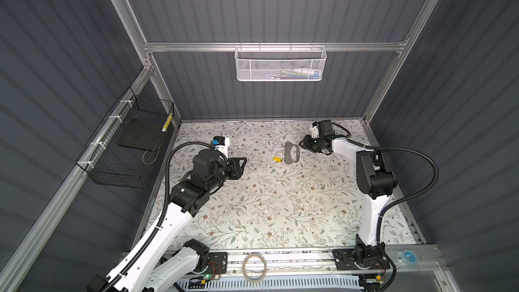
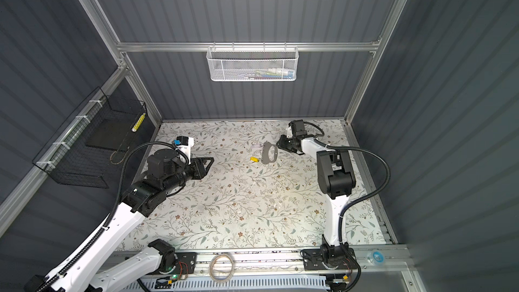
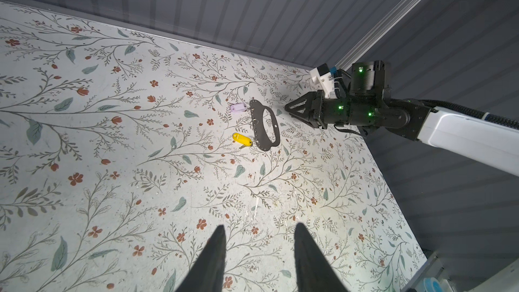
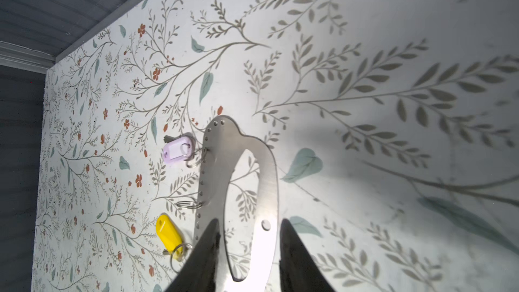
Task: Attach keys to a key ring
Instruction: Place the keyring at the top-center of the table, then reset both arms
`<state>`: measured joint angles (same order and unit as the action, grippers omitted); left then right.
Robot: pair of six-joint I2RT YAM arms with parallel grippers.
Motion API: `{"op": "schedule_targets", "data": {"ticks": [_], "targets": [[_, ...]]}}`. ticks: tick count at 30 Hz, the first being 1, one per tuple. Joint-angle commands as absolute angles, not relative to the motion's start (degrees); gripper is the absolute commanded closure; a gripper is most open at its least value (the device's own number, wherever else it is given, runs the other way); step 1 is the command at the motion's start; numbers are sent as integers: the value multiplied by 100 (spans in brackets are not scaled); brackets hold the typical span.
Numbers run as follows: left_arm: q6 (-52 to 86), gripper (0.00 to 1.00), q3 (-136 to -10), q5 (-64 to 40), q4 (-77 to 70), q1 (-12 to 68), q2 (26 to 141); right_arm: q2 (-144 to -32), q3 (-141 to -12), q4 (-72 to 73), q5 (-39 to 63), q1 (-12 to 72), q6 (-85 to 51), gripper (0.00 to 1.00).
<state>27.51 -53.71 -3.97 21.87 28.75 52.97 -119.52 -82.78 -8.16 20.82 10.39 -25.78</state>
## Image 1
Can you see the items in white basket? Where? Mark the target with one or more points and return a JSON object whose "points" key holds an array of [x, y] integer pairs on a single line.
{"points": [[305, 74]]}

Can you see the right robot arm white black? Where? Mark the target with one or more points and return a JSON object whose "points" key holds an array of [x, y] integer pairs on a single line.
{"points": [[374, 179]]}

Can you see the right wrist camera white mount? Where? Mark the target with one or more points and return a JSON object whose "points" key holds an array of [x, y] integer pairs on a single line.
{"points": [[317, 130]]}

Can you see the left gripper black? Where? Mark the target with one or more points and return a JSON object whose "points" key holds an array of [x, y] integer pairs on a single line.
{"points": [[236, 168]]}

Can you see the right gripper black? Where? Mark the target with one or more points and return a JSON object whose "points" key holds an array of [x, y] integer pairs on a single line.
{"points": [[315, 143]]}

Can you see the white wire mesh basket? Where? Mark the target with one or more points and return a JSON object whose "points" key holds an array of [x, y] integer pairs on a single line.
{"points": [[253, 62]]}

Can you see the black wire basket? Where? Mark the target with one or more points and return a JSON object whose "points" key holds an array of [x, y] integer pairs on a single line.
{"points": [[108, 164]]}

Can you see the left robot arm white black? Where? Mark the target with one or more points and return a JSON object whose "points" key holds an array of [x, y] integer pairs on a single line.
{"points": [[140, 269]]}

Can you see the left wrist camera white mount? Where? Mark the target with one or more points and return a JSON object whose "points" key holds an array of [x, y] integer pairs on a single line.
{"points": [[221, 144]]}

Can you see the yellow marker in black basket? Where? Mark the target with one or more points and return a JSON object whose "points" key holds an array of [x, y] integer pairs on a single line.
{"points": [[167, 122]]}

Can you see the tape roll clear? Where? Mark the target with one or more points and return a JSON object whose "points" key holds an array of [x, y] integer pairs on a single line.
{"points": [[254, 268]]}

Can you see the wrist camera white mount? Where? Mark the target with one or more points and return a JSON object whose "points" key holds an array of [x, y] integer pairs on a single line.
{"points": [[317, 130], [221, 144]]}

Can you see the black pad in basket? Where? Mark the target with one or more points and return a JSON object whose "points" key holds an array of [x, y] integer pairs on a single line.
{"points": [[142, 135]]}

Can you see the blue tape roll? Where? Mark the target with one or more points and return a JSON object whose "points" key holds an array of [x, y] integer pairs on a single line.
{"points": [[408, 257]]}

